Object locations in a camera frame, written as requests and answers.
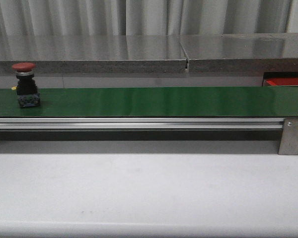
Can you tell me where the red mushroom push button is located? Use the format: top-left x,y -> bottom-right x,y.
11,62 -> 40,108

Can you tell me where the left grey stone counter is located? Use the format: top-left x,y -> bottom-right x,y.
0,36 -> 187,75

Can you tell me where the grey stone counter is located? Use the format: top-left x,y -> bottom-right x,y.
179,33 -> 298,74
0,36 -> 187,75

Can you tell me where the right grey stone counter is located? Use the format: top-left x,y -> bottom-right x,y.
179,33 -> 298,74

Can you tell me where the red plastic bin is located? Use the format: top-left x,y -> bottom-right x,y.
263,77 -> 298,86

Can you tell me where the green conveyor belt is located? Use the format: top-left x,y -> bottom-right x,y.
0,86 -> 298,118

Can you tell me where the grey pleated curtain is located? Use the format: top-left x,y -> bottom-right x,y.
0,0 -> 292,36

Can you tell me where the aluminium conveyor side rail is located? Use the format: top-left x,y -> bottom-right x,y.
0,118 -> 285,129

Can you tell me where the steel conveyor support bracket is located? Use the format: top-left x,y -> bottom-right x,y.
278,118 -> 298,155

